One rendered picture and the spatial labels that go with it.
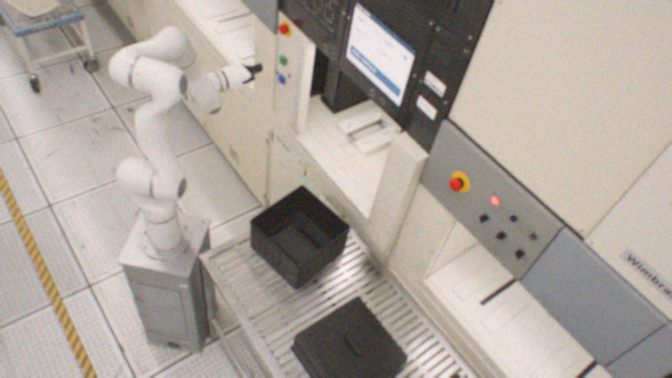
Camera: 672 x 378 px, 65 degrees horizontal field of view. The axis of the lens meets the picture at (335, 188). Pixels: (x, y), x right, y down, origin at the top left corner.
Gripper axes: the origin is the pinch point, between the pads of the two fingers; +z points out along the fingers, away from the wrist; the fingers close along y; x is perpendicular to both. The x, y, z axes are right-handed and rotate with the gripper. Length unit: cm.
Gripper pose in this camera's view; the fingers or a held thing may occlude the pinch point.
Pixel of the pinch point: (257, 68)
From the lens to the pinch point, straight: 218.7
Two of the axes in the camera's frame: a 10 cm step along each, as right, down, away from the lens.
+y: 5.9, 6.7, -4.5
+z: 8.0, -3.9, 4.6
